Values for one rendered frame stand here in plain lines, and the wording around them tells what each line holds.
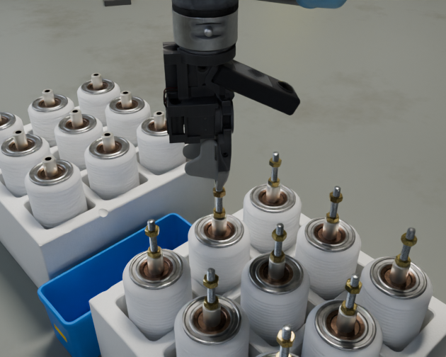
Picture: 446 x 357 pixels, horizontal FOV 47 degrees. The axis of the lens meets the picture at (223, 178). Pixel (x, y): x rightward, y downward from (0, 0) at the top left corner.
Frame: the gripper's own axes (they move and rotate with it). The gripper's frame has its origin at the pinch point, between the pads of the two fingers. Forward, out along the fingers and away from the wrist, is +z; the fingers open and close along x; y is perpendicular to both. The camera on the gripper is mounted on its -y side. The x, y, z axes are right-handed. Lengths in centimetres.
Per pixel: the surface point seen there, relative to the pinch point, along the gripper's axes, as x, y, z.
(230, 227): -0.4, -1.2, 9.7
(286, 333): 26.6, -3.3, 0.1
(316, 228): 1.6, -14.2, 9.5
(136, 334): 12.3, 13.6, 16.9
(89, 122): -35.0, 22.9, 9.7
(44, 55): -132, 51, 35
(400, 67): -105, -77, 35
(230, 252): 4.5, -0.6, 10.2
